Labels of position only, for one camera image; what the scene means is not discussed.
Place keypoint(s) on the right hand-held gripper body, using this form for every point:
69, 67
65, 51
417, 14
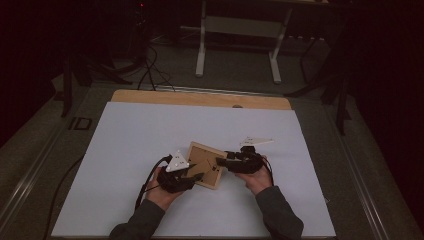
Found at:
248, 163

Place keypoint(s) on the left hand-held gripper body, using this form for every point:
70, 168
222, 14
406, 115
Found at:
173, 181

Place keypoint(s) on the wooden picture frame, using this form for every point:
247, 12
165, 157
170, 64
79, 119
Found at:
206, 166

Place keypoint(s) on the person's left hand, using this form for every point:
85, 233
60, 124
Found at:
161, 198

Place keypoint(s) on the person's right hand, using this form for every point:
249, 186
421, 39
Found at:
258, 181

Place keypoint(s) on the white table mat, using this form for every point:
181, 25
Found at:
206, 126

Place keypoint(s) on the round table grommet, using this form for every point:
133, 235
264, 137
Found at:
237, 106

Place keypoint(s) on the black floor socket box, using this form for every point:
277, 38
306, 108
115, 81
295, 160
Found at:
80, 123

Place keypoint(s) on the black metal stand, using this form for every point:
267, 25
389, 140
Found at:
68, 90
340, 100

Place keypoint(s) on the metal floor rail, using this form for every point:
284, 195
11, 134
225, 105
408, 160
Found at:
30, 180
213, 90
361, 186

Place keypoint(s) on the white metal table frame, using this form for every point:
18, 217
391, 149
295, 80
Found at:
240, 26

